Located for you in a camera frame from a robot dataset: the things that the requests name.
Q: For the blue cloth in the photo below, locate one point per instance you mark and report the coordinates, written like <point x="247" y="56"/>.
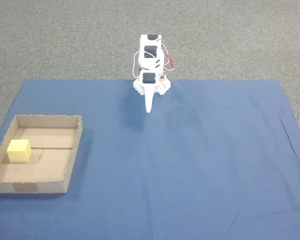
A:
<point x="177" y="175"/>

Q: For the shallow cardboard box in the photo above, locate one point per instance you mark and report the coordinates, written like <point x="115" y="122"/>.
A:
<point x="40" y="170"/>

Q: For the yellow foam block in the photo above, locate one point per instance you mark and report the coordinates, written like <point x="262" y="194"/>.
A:
<point x="18" y="151"/>

